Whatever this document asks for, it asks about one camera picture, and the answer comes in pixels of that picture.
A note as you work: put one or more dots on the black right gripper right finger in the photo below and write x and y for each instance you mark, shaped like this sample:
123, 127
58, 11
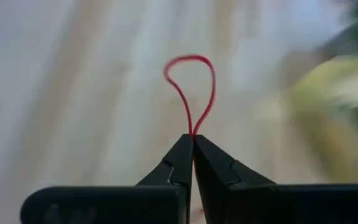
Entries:
275, 205

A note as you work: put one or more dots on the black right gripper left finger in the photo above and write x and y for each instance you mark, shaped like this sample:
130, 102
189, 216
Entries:
120, 205

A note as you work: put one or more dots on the yellow translucent plastic bin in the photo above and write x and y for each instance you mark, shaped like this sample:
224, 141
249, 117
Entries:
328, 124

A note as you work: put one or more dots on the red rubber band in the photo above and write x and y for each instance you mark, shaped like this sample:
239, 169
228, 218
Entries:
189, 57

